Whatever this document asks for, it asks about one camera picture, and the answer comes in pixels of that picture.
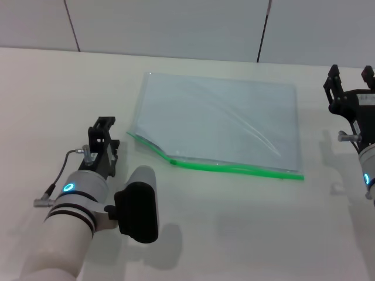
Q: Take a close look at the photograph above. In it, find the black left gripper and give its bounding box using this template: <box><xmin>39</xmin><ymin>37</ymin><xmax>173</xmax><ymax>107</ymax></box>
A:
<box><xmin>78</xmin><ymin>116</ymin><xmax>121</xmax><ymax>178</ymax></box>

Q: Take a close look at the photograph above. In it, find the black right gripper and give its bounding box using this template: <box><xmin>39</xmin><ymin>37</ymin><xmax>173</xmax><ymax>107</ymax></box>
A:
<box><xmin>323</xmin><ymin>64</ymin><xmax>375</xmax><ymax>152</ymax></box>

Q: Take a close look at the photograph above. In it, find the translucent green-zip document bag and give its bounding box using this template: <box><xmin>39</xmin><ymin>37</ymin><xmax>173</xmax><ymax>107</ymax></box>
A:
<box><xmin>125</xmin><ymin>71</ymin><xmax>305</xmax><ymax>181</ymax></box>

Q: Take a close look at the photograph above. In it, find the grey left gripper cable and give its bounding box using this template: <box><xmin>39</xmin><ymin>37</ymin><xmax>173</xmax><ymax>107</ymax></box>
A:
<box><xmin>33</xmin><ymin>145</ymin><xmax>99</xmax><ymax>208</ymax></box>

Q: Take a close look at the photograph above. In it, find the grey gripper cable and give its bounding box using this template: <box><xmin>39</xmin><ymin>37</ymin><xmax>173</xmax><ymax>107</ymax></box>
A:
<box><xmin>33</xmin><ymin>145</ymin><xmax>99</xmax><ymax>208</ymax></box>
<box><xmin>337</xmin><ymin>131</ymin><xmax>363</xmax><ymax>153</ymax></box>

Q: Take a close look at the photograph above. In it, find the grey right gripper cable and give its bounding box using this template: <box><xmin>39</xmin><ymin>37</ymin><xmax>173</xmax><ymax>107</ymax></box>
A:
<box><xmin>337</xmin><ymin>131</ymin><xmax>363</xmax><ymax>153</ymax></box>

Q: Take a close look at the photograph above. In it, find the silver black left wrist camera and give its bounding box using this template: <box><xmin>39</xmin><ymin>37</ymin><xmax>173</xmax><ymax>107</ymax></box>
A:
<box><xmin>113</xmin><ymin>165</ymin><xmax>161</xmax><ymax>244</ymax></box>

